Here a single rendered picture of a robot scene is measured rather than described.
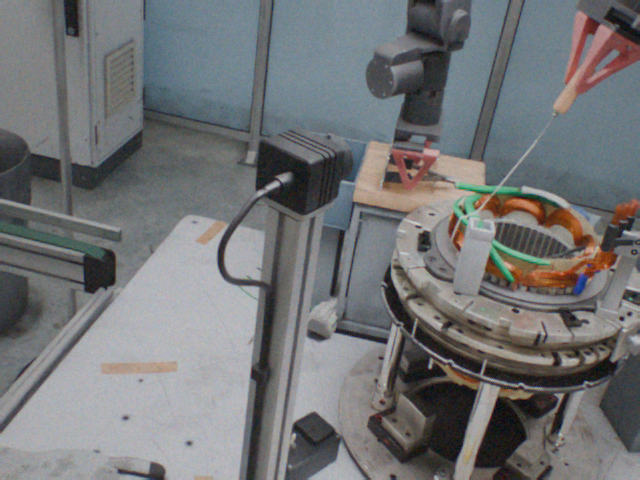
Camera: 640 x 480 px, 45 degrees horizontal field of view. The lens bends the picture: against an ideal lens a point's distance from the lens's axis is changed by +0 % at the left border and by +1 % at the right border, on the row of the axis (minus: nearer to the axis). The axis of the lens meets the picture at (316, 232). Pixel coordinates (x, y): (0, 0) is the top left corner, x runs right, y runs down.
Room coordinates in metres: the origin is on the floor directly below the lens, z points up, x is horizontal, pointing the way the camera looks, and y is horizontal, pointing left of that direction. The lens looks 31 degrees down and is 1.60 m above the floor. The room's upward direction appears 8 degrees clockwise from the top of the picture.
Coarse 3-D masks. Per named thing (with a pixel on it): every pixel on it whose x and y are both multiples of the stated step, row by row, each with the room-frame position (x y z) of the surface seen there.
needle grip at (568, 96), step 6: (576, 72) 0.86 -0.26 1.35; (594, 72) 0.85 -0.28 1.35; (576, 78) 0.85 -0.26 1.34; (588, 78) 0.85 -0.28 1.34; (570, 84) 0.85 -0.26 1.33; (564, 90) 0.85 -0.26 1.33; (570, 90) 0.85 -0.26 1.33; (564, 96) 0.85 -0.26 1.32; (570, 96) 0.85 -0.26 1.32; (576, 96) 0.85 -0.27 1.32; (558, 102) 0.85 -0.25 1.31; (564, 102) 0.85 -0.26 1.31; (570, 102) 0.85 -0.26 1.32; (558, 108) 0.85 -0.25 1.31; (564, 108) 0.84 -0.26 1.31; (564, 114) 0.85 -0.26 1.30
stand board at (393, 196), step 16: (384, 144) 1.23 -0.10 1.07; (368, 160) 1.15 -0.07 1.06; (384, 160) 1.16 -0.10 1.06; (448, 160) 1.20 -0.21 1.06; (464, 160) 1.21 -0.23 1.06; (368, 176) 1.09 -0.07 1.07; (464, 176) 1.14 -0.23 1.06; (480, 176) 1.15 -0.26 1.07; (368, 192) 1.04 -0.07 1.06; (384, 192) 1.04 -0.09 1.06; (400, 192) 1.05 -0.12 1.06; (416, 192) 1.06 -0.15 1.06; (448, 192) 1.08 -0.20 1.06; (464, 192) 1.09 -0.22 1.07; (400, 208) 1.04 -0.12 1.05; (416, 208) 1.03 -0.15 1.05
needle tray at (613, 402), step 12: (636, 264) 0.98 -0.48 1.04; (636, 360) 0.92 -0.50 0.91; (624, 372) 0.94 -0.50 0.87; (636, 372) 0.92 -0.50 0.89; (612, 384) 0.95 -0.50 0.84; (624, 384) 0.93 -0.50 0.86; (636, 384) 0.91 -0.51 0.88; (612, 396) 0.94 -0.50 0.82; (624, 396) 0.92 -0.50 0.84; (636, 396) 0.90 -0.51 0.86; (600, 408) 0.95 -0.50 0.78; (612, 408) 0.93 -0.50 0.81; (624, 408) 0.91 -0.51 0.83; (636, 408) 0.89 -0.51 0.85; (612, 420) 0.92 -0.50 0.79; (624, 420) 0.90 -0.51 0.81; (636, 420) 0.88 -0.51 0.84; (624, 432) 0.89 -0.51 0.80; (636, 432) 0.87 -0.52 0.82; (624, 444) 0.88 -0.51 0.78; (636, 444) 0.86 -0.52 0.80
